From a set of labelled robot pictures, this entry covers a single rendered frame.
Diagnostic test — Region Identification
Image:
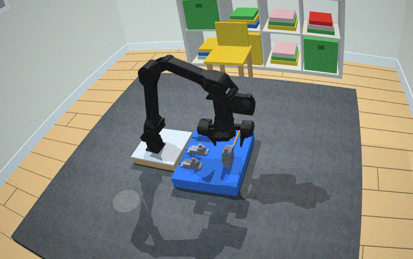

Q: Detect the blue flat rectangular block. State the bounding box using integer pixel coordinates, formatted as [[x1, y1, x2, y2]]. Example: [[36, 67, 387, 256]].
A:
[[171, 128, 255, 196]]

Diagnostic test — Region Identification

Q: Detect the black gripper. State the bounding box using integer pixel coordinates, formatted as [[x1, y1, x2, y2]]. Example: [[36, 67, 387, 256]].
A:
[[197, 111, 255, 147]]

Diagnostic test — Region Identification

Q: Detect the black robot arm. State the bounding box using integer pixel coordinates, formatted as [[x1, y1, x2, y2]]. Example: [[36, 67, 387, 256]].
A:
[[138, 54, 255, 154]]

